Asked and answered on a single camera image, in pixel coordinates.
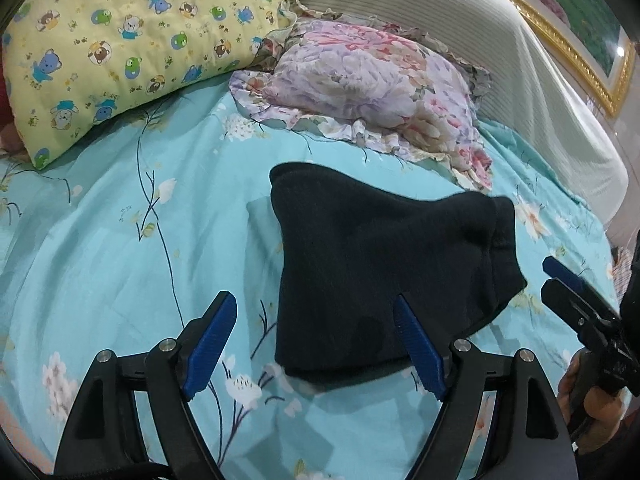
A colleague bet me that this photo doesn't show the pink purple floral pillow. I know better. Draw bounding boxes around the pink purple floral pillow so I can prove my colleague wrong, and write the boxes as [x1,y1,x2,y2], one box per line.
[229,0,492,192]

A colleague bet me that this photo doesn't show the plaid cloth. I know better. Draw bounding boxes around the plaid cloth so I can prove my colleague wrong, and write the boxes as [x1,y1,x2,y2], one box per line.
[608,247,632,301]

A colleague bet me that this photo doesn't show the yellow cartoon print pillow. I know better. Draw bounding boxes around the yellow cartoon print pillow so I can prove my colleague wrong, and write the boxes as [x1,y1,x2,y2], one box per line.
[2,0,288,169]

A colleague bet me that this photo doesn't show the red cloth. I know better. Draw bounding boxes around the red cloth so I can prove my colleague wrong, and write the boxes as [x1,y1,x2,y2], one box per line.
[0,58,14,128]

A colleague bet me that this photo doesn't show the white striped headboard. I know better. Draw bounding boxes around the white striped headboard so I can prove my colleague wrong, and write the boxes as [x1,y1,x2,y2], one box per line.
[300,0,628,223]

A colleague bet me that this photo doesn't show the gold framed landscape painting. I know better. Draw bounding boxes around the gold framed landscape painting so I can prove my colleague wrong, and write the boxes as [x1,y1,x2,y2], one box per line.
[510,0,636,117]

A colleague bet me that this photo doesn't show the black pants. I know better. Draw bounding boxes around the black pants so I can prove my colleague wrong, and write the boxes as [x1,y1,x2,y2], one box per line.
[269,162,526,382]

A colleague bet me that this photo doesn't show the right hand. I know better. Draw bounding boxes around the right hand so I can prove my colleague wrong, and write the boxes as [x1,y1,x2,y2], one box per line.
[558,350,626,454]

